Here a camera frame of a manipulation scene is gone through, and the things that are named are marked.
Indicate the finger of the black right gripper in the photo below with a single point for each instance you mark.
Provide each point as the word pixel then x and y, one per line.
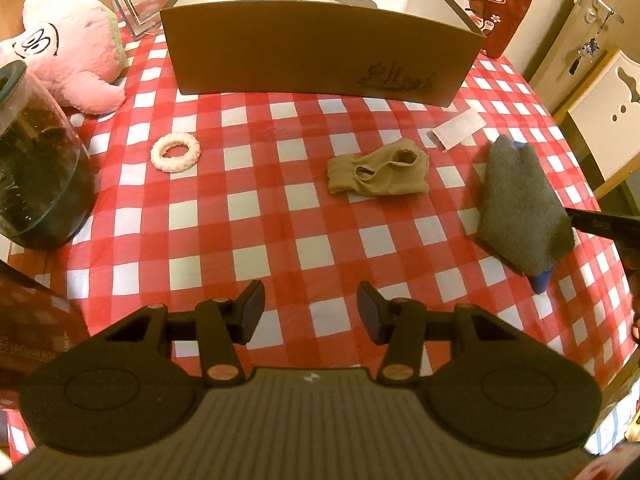
pixel 602 224

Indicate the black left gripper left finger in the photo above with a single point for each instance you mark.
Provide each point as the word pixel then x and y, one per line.
pixel 217 326

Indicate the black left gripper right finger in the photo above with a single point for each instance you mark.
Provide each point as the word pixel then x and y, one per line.
pixel 403 325

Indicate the grey blue fluffy cloth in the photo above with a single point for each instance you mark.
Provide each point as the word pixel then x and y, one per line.
pixel 521 218

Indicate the person's right hand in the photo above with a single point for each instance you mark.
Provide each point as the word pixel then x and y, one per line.
pixel 631 263

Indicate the cream wooden chair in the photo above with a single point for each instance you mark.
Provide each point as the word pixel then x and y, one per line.
pixel 601 120

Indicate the red white checkered tablecloth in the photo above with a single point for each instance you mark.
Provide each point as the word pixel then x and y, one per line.
pixel 198 195

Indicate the hanging key tassel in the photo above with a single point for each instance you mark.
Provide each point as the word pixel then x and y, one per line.
pixel 588 50

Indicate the dark brown patterned box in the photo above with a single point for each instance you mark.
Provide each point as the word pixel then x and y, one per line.
pixel 36 325

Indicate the white paper packet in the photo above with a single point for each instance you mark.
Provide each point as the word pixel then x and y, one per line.
pixel 455 130

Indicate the wooden door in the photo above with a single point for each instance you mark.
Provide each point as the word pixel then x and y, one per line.
pixel 552 82

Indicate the glass jar with dark contents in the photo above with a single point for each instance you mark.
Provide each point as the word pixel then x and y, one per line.
pixel 47 179

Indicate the brown cardboard storage box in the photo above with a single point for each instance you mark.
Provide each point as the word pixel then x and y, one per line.
pixel 409 50

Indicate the pink starfish plush toy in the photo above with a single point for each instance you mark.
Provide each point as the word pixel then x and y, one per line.
pixel 75 49

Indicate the metal door handle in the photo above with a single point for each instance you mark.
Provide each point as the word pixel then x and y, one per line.
pixel 592 9

